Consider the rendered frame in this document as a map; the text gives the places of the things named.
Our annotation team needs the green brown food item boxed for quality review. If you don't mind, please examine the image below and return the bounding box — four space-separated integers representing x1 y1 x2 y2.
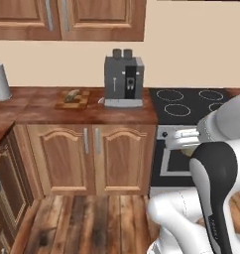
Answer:
63 89 82 103

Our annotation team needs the black hob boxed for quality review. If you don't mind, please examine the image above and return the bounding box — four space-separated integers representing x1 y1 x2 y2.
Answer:
148 86 238 126

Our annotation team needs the white paper towel roll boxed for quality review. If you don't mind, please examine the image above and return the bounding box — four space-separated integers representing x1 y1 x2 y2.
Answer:
0 60 13 102

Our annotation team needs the grey coffee machine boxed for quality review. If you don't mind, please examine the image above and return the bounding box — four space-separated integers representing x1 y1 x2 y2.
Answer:
103 48 146 109

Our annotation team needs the grey base cupboard handle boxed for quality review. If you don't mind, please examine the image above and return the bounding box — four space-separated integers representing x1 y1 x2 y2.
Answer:
94 127 102 155
82 127 90 155

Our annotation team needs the wooden cutting board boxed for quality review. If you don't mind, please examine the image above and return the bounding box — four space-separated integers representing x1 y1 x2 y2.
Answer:
54 89 92 111

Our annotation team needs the wooden wall cupboard door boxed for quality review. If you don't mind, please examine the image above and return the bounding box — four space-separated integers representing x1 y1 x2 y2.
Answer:
0 0 62 42
60 0 148 43

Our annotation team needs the dark wooden cupboard door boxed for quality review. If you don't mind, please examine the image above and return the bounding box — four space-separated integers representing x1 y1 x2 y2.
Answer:
0 127 36 254

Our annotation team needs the grey wall cupboard handle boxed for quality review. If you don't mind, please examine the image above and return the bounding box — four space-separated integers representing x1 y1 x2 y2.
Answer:
45 0 55 32
60 0 70 33

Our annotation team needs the wooden base cupboard door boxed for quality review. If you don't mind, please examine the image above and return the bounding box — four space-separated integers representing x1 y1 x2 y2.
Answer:
26 124 95 196
92 124 157 196

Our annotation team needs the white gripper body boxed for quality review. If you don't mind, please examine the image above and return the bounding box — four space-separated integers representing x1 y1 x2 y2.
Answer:
165 128 201 150

